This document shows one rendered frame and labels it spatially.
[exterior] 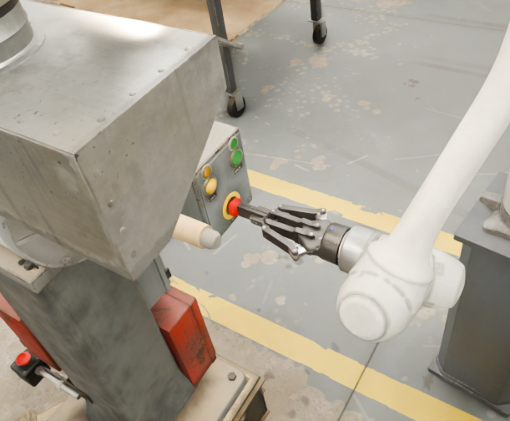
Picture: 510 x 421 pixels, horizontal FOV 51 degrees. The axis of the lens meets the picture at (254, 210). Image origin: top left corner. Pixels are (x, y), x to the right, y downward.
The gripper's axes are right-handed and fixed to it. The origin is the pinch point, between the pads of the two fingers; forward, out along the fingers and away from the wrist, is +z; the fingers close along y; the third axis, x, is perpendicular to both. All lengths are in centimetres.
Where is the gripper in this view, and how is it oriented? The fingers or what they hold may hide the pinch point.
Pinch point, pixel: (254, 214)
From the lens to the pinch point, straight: 107.6
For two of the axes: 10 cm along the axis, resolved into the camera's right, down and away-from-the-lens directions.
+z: -8.4, -3.0, 4.5
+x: -1.4, -6.9, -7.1
